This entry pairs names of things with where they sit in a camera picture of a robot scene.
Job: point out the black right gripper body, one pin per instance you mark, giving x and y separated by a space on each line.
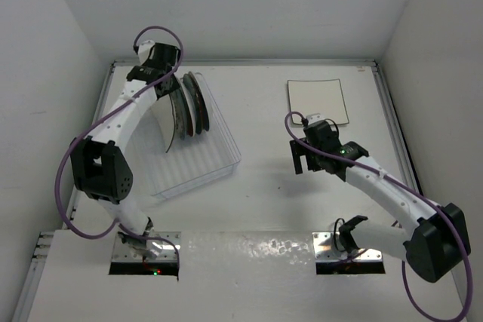
318 165

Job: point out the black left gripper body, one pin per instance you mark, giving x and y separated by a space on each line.
172 87

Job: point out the white square plate black rim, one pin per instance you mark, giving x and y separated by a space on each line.
324 97

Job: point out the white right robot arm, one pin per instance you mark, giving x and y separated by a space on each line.
432 239

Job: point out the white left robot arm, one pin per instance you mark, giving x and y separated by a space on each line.
99 166

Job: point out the clear plastic dish rack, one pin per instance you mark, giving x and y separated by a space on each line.
190 163

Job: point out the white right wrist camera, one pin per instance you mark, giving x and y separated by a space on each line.
311 119

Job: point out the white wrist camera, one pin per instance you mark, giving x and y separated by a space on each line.
311 119
143 50

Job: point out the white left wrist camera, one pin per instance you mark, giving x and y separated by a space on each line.
143 50

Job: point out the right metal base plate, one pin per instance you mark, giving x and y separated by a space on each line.
328 249

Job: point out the metal base plate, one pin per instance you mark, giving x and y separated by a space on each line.
328 249
129 249

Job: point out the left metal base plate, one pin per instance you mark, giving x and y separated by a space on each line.
129 249

